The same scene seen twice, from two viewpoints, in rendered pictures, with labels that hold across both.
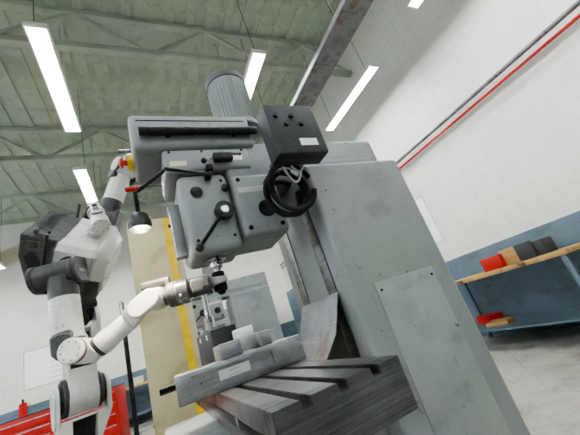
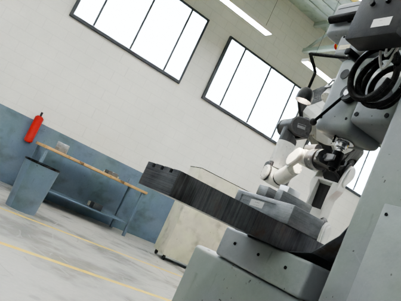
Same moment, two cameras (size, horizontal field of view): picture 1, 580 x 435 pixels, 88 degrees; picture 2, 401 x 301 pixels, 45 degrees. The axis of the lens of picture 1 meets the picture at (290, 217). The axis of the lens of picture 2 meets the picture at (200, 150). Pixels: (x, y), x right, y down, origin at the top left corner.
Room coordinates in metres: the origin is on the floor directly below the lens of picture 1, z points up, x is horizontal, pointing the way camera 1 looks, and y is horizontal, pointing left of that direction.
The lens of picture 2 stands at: (0.56, -1.50, 0.79)
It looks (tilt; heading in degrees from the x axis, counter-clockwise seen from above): 8 degrees up; 89
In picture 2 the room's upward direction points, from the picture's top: 25 degrees clockwise
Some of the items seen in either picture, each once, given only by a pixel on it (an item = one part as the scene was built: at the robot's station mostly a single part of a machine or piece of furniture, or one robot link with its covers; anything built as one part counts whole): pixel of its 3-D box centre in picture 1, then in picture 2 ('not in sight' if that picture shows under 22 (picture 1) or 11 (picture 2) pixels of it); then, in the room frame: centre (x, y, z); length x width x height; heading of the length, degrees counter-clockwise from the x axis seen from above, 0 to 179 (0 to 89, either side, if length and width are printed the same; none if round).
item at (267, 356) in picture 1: (238, 359); (277, 207); (0.95, 0.27, 0.96); 0.35 x 0.15 x 0.11; 116
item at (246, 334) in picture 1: (243, 337); (287, 196); (0.96, 0.25, 1.01); 0.06 x 0.05 x 0.06; 26
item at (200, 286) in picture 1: (194, 288); (323, 160); (1.07, 0.41, 1.23); 0.13 x 0.12 x 0.10; 13
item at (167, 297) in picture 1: (160, 294); (312, 157); (1.05, 0.52, 1.24); 0.11 x 0.11 x 0.11; 13
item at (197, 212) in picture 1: (206, 221); (359, 104); (1.09, 0.31, 1.47); 0.21 x 0.19 x 0.32; 28
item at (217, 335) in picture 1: (218, 349); not in sight; (1.48, 0.51, 1.00); 0.22 x 0.12 x 0.20; 38
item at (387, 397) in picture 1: (247, 389); (291, 242); (1.05, 0.30, 0.86); 1.24 x 0.23 x 0.08; 28
